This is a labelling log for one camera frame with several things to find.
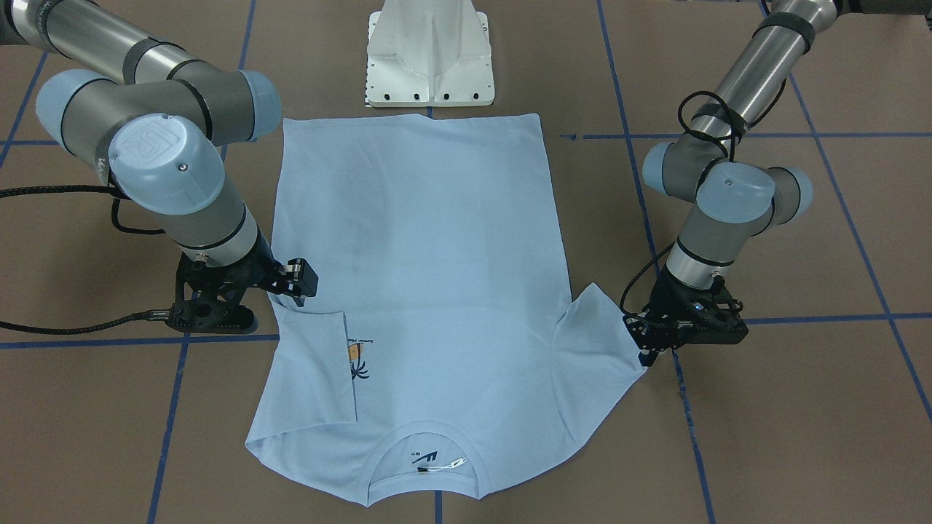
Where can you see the light blue t-shirt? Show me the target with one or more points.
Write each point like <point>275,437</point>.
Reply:
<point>444,324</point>

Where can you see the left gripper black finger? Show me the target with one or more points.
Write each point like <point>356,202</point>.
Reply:
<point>648,357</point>

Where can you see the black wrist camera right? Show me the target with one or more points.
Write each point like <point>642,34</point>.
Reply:
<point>297,279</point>

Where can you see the white garment hang tag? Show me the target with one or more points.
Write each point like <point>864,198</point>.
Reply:
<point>452,465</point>

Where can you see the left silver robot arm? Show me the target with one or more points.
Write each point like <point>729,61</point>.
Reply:
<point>731,201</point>

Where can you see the white metal mount base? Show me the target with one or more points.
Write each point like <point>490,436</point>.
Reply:
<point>428,53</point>

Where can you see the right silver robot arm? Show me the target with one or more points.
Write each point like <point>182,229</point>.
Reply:
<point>149,118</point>

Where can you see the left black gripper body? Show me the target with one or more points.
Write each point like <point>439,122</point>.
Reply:
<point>661,300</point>

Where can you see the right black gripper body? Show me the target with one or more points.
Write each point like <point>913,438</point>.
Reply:
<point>256,271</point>

